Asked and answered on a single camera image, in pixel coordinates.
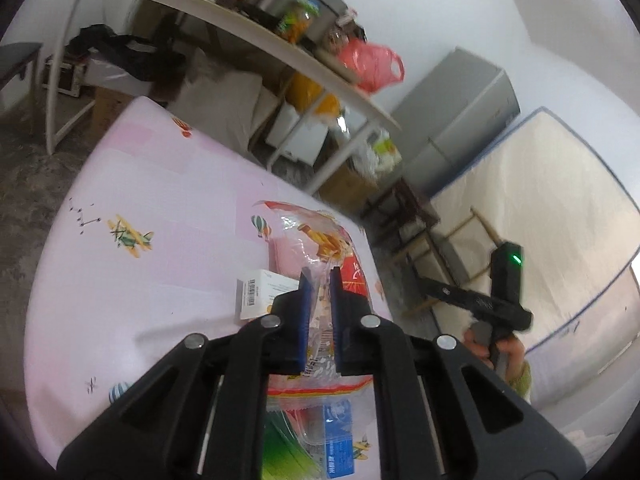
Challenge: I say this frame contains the white sack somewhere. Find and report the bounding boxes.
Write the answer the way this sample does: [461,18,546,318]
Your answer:
[167,50,281,146]

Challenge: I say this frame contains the pink printed tablecloth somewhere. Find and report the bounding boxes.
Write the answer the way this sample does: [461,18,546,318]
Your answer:
[22,95,401,471]

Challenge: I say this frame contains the wooden chair with grey seat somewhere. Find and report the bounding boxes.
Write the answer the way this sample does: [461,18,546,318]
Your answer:
[390,205,501,318]

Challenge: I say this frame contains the dark wooden stool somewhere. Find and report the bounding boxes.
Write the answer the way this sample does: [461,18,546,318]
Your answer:
[360,175,441,261]

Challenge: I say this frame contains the brown cardboard box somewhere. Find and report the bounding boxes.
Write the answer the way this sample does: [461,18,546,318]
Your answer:
[320,162,378,213]

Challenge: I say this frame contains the pink plastic bag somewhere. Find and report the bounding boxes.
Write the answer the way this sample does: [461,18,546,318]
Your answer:
[337,37,405,93]

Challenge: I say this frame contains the silver tool case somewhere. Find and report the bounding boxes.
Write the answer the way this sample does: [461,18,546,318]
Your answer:
[42,55,83,98]

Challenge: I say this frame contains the jar with orange contents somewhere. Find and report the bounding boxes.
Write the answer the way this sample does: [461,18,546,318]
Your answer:
[276,0,321,46]

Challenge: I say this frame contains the white side table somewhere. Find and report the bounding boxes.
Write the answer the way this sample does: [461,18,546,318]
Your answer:
[42,0,403,196]

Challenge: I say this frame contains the cream mattress with blue edge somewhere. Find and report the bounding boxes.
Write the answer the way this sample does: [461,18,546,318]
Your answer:
[430,106,640,441]

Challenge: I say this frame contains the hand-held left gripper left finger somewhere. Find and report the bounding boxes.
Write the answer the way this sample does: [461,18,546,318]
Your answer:
[56,267,321,480]

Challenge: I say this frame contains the clear printed snack bag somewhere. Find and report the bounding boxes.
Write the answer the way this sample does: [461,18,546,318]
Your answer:
[251,199,376,398]

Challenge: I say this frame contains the blue and white carton box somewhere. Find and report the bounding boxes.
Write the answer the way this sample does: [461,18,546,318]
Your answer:
[320,400,373,480]

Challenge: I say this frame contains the green and white packet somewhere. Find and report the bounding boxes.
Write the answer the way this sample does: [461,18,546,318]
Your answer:
[372,132,403,171]

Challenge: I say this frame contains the person's right hand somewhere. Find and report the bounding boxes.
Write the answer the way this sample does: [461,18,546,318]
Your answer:
[462,327,527,378]

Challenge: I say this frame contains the green plastic bottle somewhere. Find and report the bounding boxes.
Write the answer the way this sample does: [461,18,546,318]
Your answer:
[260,407,326,480]

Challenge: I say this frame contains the wooden chair with black seat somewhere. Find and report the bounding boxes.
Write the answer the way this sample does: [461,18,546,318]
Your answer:
[0,41,43,136]

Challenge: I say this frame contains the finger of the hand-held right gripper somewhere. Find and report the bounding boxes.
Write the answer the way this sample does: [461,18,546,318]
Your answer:
[421,277,483,311]

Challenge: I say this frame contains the yellow plastic bag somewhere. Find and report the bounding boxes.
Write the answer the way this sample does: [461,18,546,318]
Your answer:
[287,72,341,116]

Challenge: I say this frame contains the white box with barcode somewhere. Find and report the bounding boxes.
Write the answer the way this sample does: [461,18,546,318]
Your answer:
[235,268,303,322]

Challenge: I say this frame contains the grey refrigerator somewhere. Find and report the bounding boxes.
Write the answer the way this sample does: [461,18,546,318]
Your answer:
[392,46,521,196]

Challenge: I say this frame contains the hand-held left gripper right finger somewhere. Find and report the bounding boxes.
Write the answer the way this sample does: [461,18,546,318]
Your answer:
[330,266,586,480]

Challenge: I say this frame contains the black clothes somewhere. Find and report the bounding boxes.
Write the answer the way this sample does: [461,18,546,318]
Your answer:
[67,24,186,83]

